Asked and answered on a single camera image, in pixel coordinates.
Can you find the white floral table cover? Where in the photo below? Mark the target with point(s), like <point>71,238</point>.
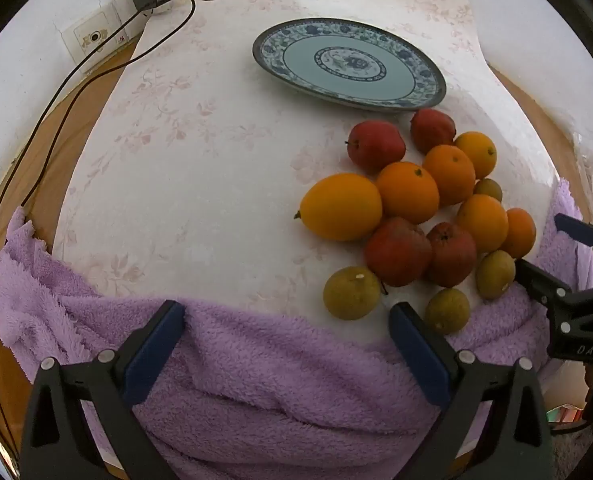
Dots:
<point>201,160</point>

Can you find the large yellow-orange orange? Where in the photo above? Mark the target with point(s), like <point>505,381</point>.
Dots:
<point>340,206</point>

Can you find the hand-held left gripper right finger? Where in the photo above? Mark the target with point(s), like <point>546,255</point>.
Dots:
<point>416,355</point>

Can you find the purple towel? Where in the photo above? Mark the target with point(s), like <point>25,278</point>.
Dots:
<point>276,375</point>

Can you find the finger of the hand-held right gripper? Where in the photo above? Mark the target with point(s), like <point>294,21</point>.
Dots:
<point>574,230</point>
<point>536,277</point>

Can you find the blue floral patterned plate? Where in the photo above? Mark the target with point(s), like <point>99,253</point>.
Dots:
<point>346,65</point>

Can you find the white socket plate with charger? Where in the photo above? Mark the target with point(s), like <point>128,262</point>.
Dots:
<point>124,17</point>

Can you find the small yellow-green citrus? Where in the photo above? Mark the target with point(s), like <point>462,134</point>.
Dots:
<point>489,189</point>
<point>446,311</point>
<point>495,274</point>
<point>351,292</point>

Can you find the small colourful object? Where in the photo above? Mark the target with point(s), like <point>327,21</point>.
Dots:
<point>564,412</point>

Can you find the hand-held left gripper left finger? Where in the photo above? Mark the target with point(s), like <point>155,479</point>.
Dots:
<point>156,350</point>

